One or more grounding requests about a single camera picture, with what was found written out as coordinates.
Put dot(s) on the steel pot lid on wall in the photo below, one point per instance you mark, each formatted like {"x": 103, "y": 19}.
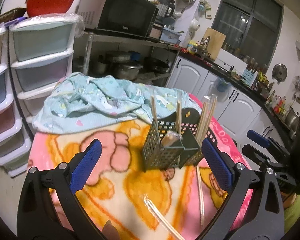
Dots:
{"x": 279, "y": 73}

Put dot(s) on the chopsticks in basket middle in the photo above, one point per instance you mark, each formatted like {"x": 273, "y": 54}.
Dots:
{"x": 178, "y": 122}

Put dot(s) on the wooden cutting board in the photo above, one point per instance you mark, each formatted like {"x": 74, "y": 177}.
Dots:
{"x": 216, "y": 41}

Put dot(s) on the dark kitchen window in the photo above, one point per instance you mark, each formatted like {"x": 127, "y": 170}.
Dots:
{"x": 252, "y": 26}

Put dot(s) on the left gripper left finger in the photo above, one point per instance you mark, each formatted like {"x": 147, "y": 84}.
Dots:
{"x": 37, "y": 217}

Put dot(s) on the red plastic basin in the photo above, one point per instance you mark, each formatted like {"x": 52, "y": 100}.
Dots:
{"x": 43, "y": 7}

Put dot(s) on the chopsticks in basket right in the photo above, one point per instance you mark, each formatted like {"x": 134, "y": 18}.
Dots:
{"x": 209, "y": 106}

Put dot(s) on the pink cartoon bear blanket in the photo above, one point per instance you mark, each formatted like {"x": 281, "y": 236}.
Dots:
{"x": 114, "y": 191}

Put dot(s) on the steel cooking pot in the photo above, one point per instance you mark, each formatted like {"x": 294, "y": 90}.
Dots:
{"x": 128, "y": 71}

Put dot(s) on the green sleeve forearm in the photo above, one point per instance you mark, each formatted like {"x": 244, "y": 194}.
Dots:
{"x": 291, "y": 207}

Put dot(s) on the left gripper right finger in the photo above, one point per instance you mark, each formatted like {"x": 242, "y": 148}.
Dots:
{"x": 264, "y": 218}

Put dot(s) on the chopsticks in basket left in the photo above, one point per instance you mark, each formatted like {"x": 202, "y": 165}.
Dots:
{"x": 154, "y": 111}

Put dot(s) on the light blue patterned cloth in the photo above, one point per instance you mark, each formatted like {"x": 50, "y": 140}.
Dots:
{"x": 80, "y": 103}

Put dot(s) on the chopsticks in basket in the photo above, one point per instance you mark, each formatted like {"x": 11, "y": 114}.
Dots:
{"x": 178, "y": 122}
{"x": 209, "y": 106}
{"x": 154, "y": 111}

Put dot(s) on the pastel plastic drawer unit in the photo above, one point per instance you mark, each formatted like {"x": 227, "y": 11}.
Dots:
{"x": 41, "y": 49}

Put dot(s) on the black microwave oven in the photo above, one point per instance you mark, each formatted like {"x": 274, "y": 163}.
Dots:
{"x": 133, "y": 18}

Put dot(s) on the dark green utensil basket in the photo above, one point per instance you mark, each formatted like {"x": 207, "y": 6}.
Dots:
{"x": 183, "y": 152}

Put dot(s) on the metal storage shelf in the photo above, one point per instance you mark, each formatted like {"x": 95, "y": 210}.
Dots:
{"x": 99, "y": 55}

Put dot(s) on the wrapped chopsticks on blanket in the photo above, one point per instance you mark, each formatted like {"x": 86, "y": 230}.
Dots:
{"x": 161, "y": 219}

